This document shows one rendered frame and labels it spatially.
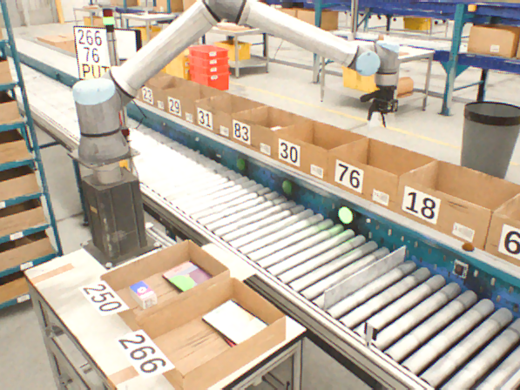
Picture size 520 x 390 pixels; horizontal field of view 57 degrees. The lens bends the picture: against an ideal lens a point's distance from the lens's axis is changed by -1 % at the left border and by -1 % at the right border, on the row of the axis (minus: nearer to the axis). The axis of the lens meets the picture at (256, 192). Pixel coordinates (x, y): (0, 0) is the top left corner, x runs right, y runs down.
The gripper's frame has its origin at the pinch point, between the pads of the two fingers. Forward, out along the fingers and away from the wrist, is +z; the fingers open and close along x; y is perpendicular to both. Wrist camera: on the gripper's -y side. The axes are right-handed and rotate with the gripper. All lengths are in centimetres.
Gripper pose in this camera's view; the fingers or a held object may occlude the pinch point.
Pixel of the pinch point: (375, 129)
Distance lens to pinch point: 215.1
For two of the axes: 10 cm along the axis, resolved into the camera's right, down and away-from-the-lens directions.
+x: 7.8, -2.8, 5.5
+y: 6.2, 3.3, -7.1
